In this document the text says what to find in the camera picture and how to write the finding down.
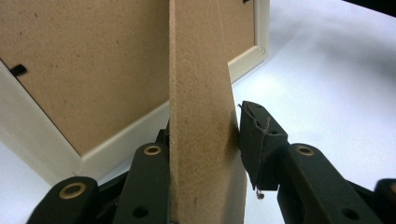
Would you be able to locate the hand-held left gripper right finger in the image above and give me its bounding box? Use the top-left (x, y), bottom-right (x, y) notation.
top-left (237, 100), bottom-right (385, 224)

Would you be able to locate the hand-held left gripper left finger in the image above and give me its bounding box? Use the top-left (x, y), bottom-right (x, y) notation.
top-left (112, 120), bottom-right (172, 224)

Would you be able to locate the wooden picture frame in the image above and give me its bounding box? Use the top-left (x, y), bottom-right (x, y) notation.
top-left (0, 0), bottom-right (271, 224)

